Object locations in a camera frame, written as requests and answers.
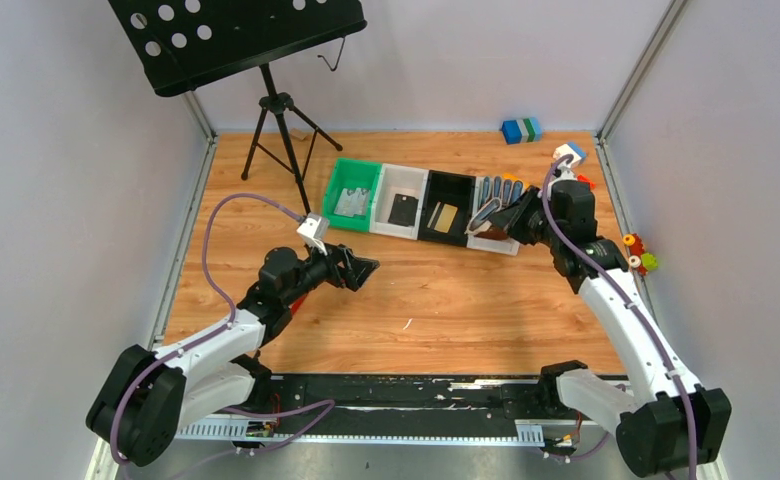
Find white blue toy block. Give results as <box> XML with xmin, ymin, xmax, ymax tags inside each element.
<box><xmin>553</xmin><ymin>142</ymin><xmax>587</xmax><ymax>170</ymax></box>

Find orange toy frame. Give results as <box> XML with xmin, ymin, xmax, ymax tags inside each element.
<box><xmin>501</xmin><ymin>173</ymin><xmax>530</xmax><ymax>188</ymax></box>

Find white plastic bin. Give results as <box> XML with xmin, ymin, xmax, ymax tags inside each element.
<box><xmin>369</xmin><ymin>163</ymin><xmax>428</xmax><ymax>240</ymax></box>

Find black card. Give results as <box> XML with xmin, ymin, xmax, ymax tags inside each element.
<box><xmin>388</xmin><ymin>194</ymin><xmax>419</xmax><ymax>227</ymax></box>

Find brown card holder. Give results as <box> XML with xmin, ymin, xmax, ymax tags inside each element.
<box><xmin>475</xmin><ymin>225</ymin><xmax>509</xmax><ymax>241</ymax></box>

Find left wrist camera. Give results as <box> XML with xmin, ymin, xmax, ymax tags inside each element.
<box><xmin>296</xmin><ymin>213</ymin><xmax>330</xmax><ymax>256</ymax></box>

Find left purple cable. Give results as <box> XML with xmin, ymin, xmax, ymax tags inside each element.
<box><xmin>108</xmin><ymin>192</ymin><xmax>338</xmax><ymax>468</ymax></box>

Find grey cards in green bin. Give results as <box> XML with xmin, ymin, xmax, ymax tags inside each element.
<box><xmin>334</xmin><ymin>187</ymin><xmax>372</xmax><ymax>218</ymax></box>

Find black plastic bin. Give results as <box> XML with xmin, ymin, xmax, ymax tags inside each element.
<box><xmin>417</xmin><ymin>170</ymin><xmax>476</xmax><ymax>247</ymax></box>

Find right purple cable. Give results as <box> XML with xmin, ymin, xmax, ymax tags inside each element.
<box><xmin>539</xmin><ymin>155</ymin><xmax>699</xmax><ymax>480</ymax></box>

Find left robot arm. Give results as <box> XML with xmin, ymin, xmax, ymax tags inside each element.
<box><xmin>85</xmin><ymin>245</ymin><xmax>380</xmax><ymax>467</ymax></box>

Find blue card holders row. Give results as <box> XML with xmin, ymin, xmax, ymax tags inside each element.
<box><xmin>476</xmin><ymin>175</ymin><xmax>527</xmax><ymax>207</ymax></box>

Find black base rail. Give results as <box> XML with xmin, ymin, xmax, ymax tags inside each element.
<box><xmin>177</xmin><ymin>374</ymin><xmax>598</xmax><ymax>455</ymax></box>

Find colourful toy vehicle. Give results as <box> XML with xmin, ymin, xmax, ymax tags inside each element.
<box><xmin>622</xmin><ymin>233</ymin><xmax>659</xmax><ymax>276</ymax></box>

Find black music stand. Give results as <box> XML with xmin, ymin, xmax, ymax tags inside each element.
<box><xmin>109</xmin><ymin>0</ymin><xmax>368</xmax><ymax>213</ymax></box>

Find purple cable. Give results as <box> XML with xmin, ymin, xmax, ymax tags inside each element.
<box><xmin>108</xmin><ymin>192</ymin><xmax>338</xmax><ymax>468</ymax></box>
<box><xmin>539</xmin><ymin>155</ymin><xmax>699</xmax><ymax>480</ymax></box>

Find blue green toy block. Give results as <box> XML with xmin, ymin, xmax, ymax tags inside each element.
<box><xmin>500</xmin><ymin>117</ymin><xmax>544</xmax><ymax>145</ymax></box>

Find beige card holder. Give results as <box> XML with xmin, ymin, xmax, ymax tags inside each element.
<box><xmin>466</xmin><ymin>197</ymin><xmax>503</xmax><ymax>236</ymax></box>

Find gold card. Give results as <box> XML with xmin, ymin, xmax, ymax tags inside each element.
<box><xmin>426</xmin><ymin>202</ymin><xmax>458</xmax><ymax>234</ymax></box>

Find red object under arm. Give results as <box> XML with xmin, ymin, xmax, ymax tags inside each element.
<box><xmin>290</xmin><ymin>295</ymin><xmax>307</xmax><ymax>315</ymax></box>

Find green plastic bin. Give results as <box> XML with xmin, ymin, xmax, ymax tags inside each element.
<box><xmin>322</xmin><ymin>158</ymin><xmax>382</xmax><ymax>232</ymax></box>

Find white bin with holders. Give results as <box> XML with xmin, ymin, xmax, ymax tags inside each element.
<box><xmin>467</xmin><ymin>177</ymin><xmax>520</xmax><ymax>256</ymax></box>

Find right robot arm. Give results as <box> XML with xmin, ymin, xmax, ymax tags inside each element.
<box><xmin>468</xmin><ymin>180</ymin><xmax>732</xmax><ymax>477</ymax></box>

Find red toy brick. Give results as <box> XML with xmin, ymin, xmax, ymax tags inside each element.
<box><xmin>576</xmin><ymin>175</ymin><xmax>596</xmax><ymax>190</ymax></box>

